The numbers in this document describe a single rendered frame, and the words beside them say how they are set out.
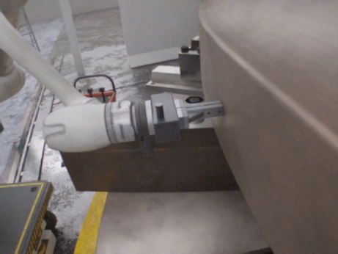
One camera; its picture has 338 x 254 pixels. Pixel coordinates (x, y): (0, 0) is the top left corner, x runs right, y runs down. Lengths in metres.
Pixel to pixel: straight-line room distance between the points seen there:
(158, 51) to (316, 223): 3.90
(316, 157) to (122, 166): 1.02
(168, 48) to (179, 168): 3.14
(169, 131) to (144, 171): 0.72
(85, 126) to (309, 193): 0.41
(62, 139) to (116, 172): 0.73
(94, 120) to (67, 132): 0.06
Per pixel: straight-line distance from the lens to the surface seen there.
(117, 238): 1.18
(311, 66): 0.39
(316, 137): 0.29
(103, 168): 1.26
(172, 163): 1.16
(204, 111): 0.56
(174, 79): 2.24
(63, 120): 0.55
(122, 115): 0.53
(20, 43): 0.71
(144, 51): 4.06
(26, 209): 1.49
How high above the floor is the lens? 1.27
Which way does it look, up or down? 33 degrees down
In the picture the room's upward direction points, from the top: 7 degrees counter-clockwise
